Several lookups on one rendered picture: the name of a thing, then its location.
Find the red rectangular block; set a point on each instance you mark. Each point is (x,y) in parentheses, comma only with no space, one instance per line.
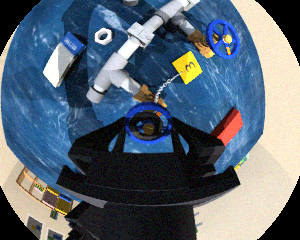
(229,126)

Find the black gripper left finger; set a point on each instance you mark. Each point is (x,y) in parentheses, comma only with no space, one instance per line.
(101,138)

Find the yellow tag with metal chain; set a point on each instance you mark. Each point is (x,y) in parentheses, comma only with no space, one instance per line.
(189,67)

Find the white hex nut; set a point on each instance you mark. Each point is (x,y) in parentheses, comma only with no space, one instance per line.
(101,32)

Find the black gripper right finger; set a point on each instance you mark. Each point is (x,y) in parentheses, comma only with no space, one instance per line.
(204,149)

